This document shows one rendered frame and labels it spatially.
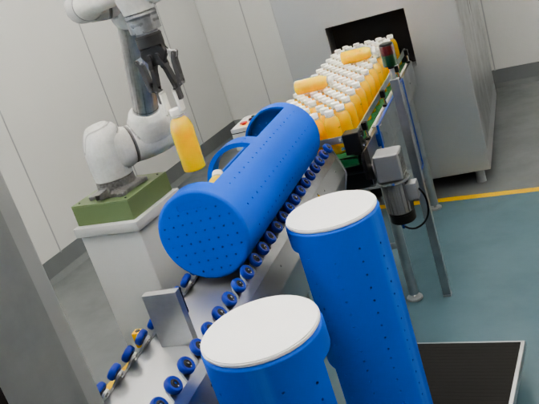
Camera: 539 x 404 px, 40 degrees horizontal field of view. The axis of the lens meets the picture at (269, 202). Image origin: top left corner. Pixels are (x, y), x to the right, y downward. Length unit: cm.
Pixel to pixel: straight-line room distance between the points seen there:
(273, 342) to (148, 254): 135
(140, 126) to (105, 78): 358
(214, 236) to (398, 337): 63
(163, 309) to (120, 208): 100
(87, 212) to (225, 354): 147
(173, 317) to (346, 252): 52
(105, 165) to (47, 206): 287
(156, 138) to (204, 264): 87
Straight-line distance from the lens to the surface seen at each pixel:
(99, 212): 291
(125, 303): 305
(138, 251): 287
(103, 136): 287
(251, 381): 156
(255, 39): 766
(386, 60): 325
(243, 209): 208
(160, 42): 207
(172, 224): 215
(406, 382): 232
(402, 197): 315
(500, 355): 293
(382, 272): 215
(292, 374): 156
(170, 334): 193
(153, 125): 288
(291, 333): 158
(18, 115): 566
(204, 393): 179
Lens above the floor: 180
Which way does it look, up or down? 19 degrees down
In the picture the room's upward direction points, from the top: 18 degrees counter-clockwise
